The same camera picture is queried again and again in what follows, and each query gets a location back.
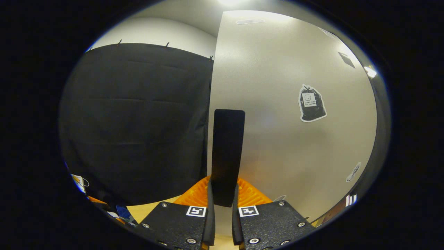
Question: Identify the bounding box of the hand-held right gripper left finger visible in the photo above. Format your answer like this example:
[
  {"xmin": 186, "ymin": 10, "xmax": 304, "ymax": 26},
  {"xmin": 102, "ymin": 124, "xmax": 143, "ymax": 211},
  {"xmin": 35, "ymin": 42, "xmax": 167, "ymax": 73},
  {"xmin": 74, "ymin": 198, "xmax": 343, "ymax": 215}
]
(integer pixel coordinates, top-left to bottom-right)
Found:
[{"xmin": 135, "ymin": 175, "xmax": 216, "ymax": 250}]

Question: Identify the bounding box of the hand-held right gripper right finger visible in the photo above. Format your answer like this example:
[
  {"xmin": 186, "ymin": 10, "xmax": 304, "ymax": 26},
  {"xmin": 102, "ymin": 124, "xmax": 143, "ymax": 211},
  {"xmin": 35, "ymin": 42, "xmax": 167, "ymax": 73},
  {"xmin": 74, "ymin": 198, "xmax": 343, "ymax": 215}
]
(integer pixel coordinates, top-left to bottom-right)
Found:
[{"xmin": 231, "ymin": 177, "xmax": 315, "ymax": 250}]

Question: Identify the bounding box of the black door handle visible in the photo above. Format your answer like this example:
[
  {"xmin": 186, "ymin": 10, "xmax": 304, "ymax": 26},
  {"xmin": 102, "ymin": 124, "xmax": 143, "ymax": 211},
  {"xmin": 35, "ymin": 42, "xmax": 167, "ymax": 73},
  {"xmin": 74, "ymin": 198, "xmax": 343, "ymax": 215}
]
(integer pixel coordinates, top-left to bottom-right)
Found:
[{"xmin": 211, "ymin": 109, "xmax": 246, "ymax": 208}]

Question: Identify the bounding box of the white paper tag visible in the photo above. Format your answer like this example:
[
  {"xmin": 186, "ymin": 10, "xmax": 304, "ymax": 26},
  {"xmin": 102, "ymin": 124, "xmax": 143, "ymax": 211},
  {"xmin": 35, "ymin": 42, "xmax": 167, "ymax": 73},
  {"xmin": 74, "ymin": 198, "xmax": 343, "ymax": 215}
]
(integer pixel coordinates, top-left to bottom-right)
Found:
[{"xmin": 71, "ymin": 174, "xmax": 90, "ymax": 194}]

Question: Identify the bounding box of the small blue object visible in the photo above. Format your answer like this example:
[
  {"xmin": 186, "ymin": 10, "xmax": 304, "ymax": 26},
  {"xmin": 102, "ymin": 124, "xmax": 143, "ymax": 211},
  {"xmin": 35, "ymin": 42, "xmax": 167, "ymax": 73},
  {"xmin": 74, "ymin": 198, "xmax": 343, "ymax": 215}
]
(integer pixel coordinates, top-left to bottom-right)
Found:
[{"xmin": 116, "ymin": 204, "xmax": 132, "ymax": 223}]

